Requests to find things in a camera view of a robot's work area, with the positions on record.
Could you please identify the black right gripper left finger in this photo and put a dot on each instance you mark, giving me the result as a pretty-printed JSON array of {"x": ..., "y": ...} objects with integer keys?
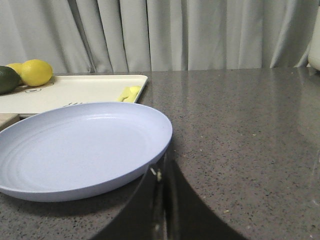
[{"x": 143, "y": 217}]

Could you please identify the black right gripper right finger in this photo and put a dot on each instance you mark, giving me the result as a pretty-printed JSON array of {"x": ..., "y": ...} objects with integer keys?
[{"x": 188, "y": 217}]

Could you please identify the light blue round plate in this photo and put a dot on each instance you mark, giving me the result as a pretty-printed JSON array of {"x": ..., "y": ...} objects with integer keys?
[{"x": 80, "y": 151}]

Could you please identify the cream rectangular tray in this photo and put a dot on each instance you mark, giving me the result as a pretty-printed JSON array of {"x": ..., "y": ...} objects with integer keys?
[{"x": 68, "y": 90}]

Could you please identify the wooden cutting board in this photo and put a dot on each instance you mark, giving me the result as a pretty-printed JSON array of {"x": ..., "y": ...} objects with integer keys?
[{"x": 8, "y": 119}]

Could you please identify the yellow lemon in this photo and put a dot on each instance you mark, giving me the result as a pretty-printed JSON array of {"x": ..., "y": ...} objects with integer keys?
[{"x": 33, "y": 73}]

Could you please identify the green lime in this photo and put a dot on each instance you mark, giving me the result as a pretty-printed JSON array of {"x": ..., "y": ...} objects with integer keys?
[{"x": 9, "y": 80}]

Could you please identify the grey curtain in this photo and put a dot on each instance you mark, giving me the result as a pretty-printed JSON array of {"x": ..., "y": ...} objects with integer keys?
[{"x": 102, "y": 36}]

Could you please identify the white appliance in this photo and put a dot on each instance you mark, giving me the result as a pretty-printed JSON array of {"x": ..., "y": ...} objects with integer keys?
[{"x": 314, "y": 51}]

